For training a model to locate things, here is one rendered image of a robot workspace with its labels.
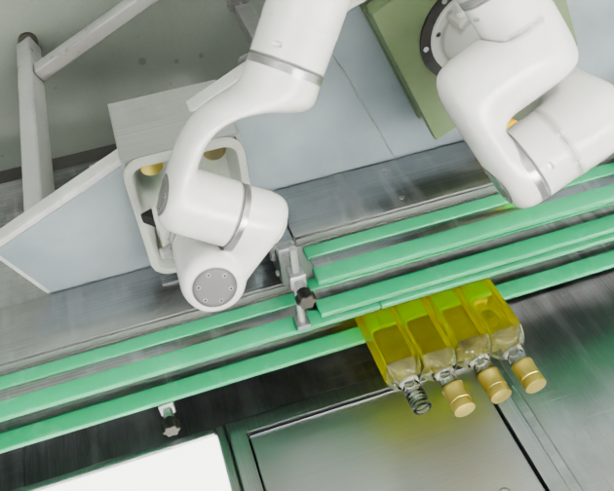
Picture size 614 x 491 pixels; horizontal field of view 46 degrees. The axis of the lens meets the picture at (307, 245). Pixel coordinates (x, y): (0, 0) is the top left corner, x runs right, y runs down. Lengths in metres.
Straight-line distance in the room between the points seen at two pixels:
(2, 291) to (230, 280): 0.91
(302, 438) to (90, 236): 0.48
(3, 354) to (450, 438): 0.72
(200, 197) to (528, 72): 0.38
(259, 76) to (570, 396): 0.84
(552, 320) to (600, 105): 0.65
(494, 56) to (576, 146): 0.14
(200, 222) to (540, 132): 0.39
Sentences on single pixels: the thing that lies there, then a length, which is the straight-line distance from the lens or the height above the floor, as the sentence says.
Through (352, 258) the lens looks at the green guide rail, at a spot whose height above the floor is 0.94.
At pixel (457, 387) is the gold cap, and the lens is 1.12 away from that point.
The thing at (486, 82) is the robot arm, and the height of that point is 1.08.
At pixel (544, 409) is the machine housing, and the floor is 1.12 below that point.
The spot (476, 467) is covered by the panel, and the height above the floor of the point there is 1.19.
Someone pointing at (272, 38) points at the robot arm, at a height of 1.02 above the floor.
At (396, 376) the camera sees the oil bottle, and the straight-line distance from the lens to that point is 1.12.
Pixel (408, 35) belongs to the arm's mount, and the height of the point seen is 0.83.
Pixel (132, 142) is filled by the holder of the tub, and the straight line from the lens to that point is 1.07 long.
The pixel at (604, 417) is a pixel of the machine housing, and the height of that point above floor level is 1.17.
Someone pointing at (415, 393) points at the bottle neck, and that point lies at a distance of 1.11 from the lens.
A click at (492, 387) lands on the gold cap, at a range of 1.12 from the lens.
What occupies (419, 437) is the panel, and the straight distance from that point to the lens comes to 1.23.
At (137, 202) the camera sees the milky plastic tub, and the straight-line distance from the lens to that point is 1.07.
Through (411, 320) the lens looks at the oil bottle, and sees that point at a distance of 1.18.
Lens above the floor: 1.68
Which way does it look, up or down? 44 degrees down
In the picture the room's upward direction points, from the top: 155 degrees clockwise
